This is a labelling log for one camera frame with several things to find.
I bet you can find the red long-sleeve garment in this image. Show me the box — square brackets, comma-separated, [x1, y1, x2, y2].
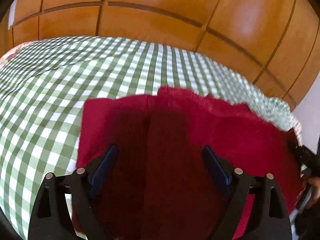
[76, 87, 302, 239]

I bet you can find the green white checkered bedspread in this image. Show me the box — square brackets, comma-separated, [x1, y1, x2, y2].
[1, 36, 298, 239]

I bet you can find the floral patterned pillow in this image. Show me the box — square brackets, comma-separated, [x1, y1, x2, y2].
[0, 41, 33, 68]

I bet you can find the wooden panelled wardrobe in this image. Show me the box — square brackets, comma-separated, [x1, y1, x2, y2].
[1, 0, 319, 108]

